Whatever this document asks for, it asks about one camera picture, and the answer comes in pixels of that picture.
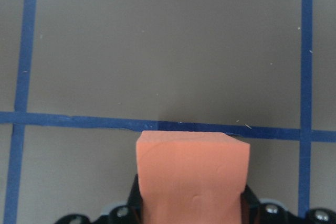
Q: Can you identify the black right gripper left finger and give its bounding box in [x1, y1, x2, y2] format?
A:
[127, 174, 143, 223]

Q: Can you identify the orange foam block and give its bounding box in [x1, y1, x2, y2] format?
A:
[136, 131, 250, 223]

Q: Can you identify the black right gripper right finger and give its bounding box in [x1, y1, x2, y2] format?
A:
[240, 185, 260, 224]

